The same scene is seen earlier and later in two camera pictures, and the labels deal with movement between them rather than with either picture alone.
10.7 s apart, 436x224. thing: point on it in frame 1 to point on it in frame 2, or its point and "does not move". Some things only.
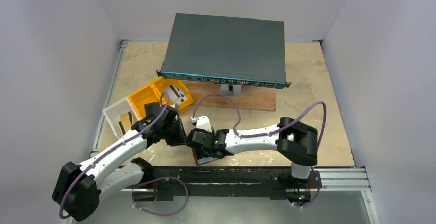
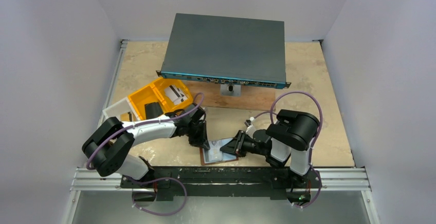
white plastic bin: (121, 115) does not move
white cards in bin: (175, 94) does not move
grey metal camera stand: (230, 89) does not move
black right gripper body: (196, 140) to (240, 143)
